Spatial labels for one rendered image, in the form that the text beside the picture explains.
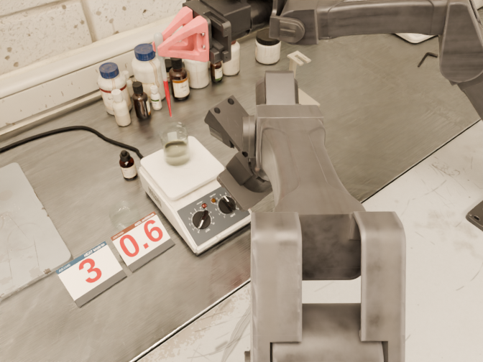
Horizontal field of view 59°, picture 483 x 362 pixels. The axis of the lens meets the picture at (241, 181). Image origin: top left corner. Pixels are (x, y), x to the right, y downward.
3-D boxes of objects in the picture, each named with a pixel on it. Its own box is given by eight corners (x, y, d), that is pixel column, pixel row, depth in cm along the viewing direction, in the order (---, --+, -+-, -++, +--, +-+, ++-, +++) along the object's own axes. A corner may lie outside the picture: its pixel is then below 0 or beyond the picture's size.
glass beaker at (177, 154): (157, 161, 80) (150, 128, 74) (179, 146, 83) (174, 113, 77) (178, 177, 77) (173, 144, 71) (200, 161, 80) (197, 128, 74)
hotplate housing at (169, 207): (254, 223, 81) (255, 196, 75) (196, 258, 76) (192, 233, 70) (191, 156, 93) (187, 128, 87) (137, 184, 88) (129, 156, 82)
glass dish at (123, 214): (146, 214, 82) (144, 207, 81) (128, 235, 79) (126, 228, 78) (123, 203, 84) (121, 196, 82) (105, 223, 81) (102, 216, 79)
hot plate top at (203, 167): (227, 172, 79) (227, 169, 78) (171, 202, 74) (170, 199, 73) (192, 137, 85) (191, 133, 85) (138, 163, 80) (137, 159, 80)
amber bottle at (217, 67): (208, 80, 111) (206, 54, 105) (214, 74, 113) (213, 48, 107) (218, 83, 110) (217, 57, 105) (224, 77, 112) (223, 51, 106)
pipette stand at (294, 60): (319, 106, 104) (327, 60, 95) (294, 118, 101) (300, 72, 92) (298, 90, 109) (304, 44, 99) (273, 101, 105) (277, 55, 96)
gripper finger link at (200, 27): (162, 36, 58) (218, 16, 62) (137, 16, 62) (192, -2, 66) (168, 78, 63) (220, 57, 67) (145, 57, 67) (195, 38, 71)
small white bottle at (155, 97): (155, 103, 105) (151, 83, 100) (164, 105, 104) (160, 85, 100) (151, 109, 103) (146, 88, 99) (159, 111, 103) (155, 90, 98)
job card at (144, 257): (175, 244, 78) (172, 231, 75) (132, 272, 74) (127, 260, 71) (157, 223, 81) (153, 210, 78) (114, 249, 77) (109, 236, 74)
